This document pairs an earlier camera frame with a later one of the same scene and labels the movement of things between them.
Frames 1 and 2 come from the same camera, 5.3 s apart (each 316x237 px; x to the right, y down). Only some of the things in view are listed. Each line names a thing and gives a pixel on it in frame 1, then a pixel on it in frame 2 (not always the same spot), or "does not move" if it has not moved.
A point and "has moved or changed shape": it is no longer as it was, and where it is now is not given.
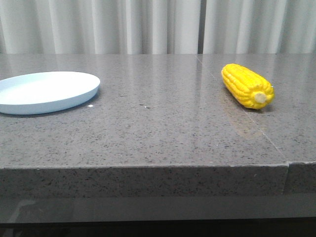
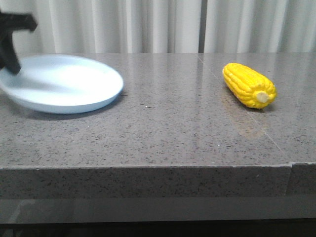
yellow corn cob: [251, 89] does not move
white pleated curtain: [157, 27] does not move
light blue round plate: [40, 93] has moved or changed shape
